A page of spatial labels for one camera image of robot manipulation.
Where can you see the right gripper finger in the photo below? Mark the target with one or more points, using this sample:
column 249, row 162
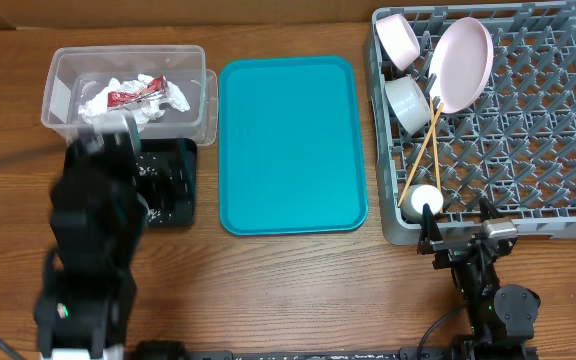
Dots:
column 488, row 215
column 430, row 235

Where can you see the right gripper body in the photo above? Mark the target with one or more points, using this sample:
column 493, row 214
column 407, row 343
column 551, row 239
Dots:
column 452, row 254

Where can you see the white paper cup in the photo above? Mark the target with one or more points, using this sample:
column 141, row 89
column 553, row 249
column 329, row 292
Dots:
column 416, row 198

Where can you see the grey bowl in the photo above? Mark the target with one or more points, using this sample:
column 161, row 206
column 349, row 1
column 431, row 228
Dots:
column 408, row 103

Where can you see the large white plate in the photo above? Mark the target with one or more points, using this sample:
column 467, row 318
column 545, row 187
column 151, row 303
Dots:
column 462, row 63

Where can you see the small white bowl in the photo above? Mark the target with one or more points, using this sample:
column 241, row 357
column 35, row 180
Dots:
column 398, row 40

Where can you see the white rice pile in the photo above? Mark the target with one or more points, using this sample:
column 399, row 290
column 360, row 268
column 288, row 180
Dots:
column 162, row 183

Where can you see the red snack wrapper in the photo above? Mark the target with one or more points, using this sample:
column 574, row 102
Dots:
column 155, row 89

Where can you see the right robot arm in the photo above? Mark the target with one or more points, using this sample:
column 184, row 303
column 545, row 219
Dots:
column 501, row 317

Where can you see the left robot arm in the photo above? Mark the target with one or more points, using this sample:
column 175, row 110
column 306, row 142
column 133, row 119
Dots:
column 97, row 219

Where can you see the grey dishwasher rack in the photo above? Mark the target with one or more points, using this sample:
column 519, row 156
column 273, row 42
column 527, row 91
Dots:
column 515, row 145

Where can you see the teal serving tray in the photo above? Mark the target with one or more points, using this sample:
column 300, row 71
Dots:
column 290, row 147

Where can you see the black plastic tray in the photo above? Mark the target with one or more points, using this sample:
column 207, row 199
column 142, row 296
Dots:
column 110, row 173

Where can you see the clear plastic bin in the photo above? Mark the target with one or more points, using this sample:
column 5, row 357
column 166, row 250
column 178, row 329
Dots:
column 77, row 74

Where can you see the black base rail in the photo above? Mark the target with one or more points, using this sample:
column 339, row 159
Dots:
column 176, row 350

